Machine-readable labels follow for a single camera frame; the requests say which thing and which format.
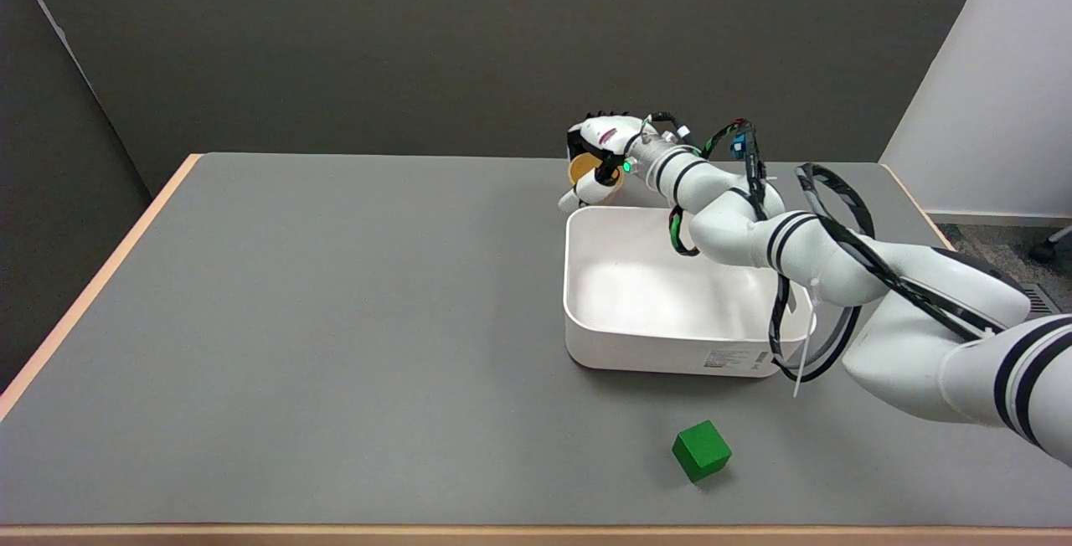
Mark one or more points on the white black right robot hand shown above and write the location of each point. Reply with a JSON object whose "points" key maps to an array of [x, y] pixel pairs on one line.
{"points": [[605, 136]]}

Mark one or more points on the yellow plastic cup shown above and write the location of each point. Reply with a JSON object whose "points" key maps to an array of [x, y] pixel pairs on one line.
{"points": [[583, 167]]}

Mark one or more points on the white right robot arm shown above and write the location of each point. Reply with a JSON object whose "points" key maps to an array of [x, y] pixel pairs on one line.
{"points": [[837, 261]]}

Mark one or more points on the white plastic storage bin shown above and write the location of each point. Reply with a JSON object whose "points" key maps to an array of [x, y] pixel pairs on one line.
{"points": [[653, 303]]}

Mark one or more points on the green cube block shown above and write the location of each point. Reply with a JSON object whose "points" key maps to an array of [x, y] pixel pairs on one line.
{"points": [[702, 450]]}

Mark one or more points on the black chair base leg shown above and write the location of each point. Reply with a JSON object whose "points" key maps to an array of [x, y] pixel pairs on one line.
{"points": [[1047, 249]]}

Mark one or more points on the black floor vent grille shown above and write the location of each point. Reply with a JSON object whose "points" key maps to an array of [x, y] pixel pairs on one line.
{"points": [[1043, 301]]}

